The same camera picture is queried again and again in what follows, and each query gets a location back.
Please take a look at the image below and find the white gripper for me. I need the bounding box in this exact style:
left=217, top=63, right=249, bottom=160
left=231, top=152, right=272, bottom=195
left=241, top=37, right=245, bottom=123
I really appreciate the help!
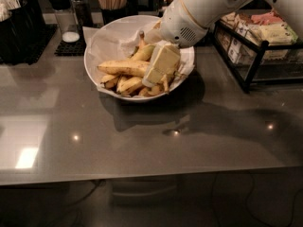
left=142, top=0, right=208, bottom=87

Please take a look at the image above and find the large top yellow banana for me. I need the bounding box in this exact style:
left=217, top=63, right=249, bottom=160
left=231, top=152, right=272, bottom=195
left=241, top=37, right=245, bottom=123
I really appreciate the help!
left=98, top=60, right=169, bottom=97

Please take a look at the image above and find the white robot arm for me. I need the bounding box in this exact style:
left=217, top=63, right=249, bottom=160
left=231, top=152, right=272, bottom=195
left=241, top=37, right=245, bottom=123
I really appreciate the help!
left=145, top=0, right=303, bottom=48

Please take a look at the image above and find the greenish banana at back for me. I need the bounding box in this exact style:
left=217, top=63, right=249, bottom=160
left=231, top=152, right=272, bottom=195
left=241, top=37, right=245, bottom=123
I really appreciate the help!
left=132, top=44, right=154, bottom=61

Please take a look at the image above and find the white bowl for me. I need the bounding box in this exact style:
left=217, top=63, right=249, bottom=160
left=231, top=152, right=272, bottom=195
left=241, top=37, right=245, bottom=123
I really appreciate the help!
left=83, top=14, right=196, bottom=103

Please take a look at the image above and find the front small spotted banana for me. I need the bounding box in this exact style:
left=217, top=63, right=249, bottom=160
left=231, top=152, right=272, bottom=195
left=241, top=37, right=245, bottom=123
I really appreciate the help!
left=138, top=85, right=163, bottom=97

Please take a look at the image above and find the lower front yellow banana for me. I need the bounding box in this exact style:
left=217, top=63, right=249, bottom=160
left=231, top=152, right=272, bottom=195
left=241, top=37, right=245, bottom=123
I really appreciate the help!
left=116, top=77, right=143, bottom=96

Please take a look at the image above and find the left small yellow banana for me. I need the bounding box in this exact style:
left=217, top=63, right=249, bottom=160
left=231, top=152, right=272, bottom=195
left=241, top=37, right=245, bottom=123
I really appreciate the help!
left=101, top=75, right=119, bottom=89

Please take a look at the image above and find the white paper liner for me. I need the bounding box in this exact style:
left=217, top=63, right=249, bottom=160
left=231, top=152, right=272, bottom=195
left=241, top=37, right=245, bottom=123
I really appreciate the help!
left=82, top=14, right=196, bottom=100

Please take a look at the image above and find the cup of wooden stirrers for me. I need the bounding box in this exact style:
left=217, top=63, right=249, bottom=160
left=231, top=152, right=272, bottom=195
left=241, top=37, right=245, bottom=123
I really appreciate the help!
left=98, top=0, right=127, bottom=25

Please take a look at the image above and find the small black rubber mat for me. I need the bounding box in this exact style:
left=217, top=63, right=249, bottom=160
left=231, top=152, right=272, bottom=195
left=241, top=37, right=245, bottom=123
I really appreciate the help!
left=55, top=26, right=86, bottom=57

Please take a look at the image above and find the dark pepper shaker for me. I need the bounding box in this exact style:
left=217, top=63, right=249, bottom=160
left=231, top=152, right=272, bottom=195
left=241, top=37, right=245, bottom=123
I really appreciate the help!
left=71, top=0, right=94, bottom=27

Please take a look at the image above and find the glass sugar shaker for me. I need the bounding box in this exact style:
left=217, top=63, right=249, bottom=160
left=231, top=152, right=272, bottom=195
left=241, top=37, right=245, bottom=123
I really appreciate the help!
left=48, top=0, right=80, bottom=44

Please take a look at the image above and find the black container with packets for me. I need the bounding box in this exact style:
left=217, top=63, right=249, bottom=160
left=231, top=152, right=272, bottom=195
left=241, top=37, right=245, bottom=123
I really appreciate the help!
left=0, top=0, right=45, bottom=63

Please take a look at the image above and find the black wire condiment rack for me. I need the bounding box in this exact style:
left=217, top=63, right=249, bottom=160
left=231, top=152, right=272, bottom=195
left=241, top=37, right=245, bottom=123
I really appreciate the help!
left=213, top=11, right=303, bottom=92

